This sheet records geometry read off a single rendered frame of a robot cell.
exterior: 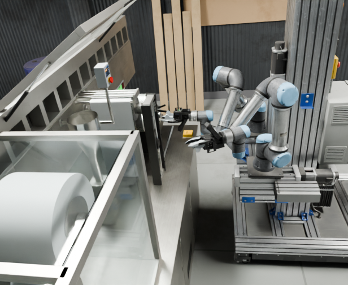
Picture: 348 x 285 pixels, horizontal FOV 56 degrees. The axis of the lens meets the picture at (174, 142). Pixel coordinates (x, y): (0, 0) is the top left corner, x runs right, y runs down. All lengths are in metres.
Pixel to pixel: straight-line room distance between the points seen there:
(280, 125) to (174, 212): 0.77
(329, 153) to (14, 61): 4.82
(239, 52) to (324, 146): 2.81
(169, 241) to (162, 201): 0.30
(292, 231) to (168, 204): 1.17
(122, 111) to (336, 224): 1.84
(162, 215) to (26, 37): 4.27
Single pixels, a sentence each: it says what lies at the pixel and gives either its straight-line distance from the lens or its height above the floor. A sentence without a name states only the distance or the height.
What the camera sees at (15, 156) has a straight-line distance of 1.27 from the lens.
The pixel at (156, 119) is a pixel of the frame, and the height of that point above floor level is 1.28.
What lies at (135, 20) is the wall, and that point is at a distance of 4.93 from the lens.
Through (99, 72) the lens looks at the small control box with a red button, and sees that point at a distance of 1.57.
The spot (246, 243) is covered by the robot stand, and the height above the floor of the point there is 0.23.
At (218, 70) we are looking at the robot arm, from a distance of 2.34.
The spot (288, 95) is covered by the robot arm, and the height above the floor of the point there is 1.41.
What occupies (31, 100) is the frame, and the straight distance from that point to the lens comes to 1.63.
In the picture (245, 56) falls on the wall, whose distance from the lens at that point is 4.95.
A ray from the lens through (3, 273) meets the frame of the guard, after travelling 0.85.
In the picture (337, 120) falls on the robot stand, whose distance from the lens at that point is 2.31.
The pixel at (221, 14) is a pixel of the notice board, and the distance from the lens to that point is 4.76.
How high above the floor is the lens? 2.18
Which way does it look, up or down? 32 degrees down
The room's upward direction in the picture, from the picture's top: 6 degrees counter-clockwise
